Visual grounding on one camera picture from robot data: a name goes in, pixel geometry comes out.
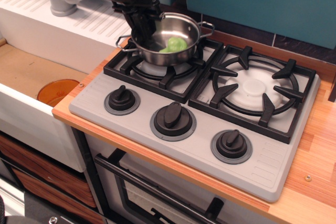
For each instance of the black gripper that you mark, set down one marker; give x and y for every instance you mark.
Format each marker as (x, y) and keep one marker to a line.
(141, 16)

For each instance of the steel pot with handles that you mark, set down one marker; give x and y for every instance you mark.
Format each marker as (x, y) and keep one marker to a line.
(173, 25)

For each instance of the green toy broccoli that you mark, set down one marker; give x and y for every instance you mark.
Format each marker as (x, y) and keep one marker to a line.
(175, 44)

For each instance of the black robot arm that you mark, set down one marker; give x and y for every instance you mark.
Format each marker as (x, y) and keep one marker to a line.
(141, 15)

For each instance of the black left stove knob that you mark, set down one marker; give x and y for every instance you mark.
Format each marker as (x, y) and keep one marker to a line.
(122, 101)

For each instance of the black stove knob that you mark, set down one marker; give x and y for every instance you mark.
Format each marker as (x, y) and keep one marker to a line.
(122, 101)
(173, 122)
(231, 147)

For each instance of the black middle stove knob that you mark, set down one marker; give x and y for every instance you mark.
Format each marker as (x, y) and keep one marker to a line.
(173, 122)

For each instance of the grey toy stove top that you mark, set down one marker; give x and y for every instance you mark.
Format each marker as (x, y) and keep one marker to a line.
(262, 175)

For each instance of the black right stove knob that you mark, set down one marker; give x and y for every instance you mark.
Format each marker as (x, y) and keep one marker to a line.
(231, 147)

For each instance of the black left burner grate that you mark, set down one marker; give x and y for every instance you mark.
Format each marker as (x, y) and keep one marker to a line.
(173, 82)

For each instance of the black burner grate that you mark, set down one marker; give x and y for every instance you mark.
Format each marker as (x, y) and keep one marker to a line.
(268, 96)
(173, 82)

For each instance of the white toy sink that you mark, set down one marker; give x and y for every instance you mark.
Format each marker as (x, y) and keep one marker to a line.
(38, 48)

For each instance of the orange plastic bowl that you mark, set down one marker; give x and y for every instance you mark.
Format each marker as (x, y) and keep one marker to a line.
(52, 93)

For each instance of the black right burner grate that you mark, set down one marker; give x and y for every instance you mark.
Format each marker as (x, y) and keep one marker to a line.
(268, 96)

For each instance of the wooden drawer fronts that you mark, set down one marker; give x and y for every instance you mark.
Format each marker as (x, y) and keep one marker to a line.
(50, 180)

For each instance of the toy oven door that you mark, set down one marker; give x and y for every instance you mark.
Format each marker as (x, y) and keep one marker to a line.
(145, 193)

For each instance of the black oven door handle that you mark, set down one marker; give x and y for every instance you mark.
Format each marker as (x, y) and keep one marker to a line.
(112, 164)

